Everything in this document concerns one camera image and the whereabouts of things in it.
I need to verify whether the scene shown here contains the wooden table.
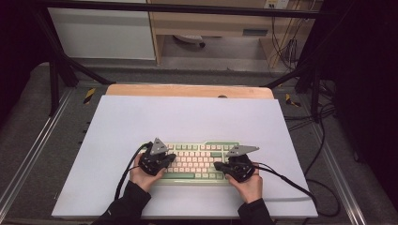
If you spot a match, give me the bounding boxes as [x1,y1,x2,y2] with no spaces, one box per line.
[105,82,275,100]

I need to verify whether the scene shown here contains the person's right hand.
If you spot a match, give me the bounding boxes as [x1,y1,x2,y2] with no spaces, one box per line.
[224,161,264,205]

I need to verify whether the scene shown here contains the right hand-held gripper black cable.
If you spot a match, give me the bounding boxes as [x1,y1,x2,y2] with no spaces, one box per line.
[253,161,342,218]

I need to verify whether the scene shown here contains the white cabinet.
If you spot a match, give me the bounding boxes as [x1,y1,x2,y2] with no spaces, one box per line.
[47,0,157,61]

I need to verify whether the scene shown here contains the hand-held gripper black cable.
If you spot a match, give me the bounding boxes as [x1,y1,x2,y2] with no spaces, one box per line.
[253,161,342,218]
[114,142,152,202]

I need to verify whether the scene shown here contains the white wall socket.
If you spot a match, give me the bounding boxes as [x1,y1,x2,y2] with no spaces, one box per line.
[263,0,290,10]

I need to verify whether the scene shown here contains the pink and green keyboard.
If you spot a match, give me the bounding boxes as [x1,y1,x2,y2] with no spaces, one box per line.
[137,140,247,188]

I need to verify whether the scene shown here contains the light wooden desk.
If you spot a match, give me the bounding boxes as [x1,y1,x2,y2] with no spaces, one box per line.
[146,0,323,69]

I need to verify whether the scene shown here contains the left hand-held gripper black cable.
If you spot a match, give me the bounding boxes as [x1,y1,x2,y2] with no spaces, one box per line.
[114,142,152,202]

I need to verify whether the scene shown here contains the white board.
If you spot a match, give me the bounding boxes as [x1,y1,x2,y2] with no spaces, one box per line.
[51,95,319,219]

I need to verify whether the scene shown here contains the black floor cables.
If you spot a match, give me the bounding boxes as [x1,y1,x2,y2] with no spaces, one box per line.
[283,79,337,177]

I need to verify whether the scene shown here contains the black metal frame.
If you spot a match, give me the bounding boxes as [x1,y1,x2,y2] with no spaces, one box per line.
[27,0,358,125]

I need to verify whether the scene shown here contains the hanging cable bundle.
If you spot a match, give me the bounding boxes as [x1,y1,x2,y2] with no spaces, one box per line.
[269,8,309,71]

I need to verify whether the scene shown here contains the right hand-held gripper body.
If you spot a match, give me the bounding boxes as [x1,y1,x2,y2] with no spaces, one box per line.
[219,143,260,184]

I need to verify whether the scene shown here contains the office chair base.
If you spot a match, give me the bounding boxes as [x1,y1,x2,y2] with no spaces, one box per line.
[172,34,207,49]

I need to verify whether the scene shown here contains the aluminium rail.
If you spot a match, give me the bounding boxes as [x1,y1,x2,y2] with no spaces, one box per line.
[309,123,368,225]
[0,87,73,214]

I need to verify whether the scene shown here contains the yellow and black tape strip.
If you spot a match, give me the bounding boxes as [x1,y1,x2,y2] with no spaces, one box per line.
[83,87,97,105]
[284,93,302,108]

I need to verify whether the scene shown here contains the person's left hand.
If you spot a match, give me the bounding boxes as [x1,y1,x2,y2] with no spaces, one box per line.
[129,152,167,193]

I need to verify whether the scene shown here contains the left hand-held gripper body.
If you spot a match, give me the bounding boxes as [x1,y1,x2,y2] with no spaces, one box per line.
[138,137,172,176]

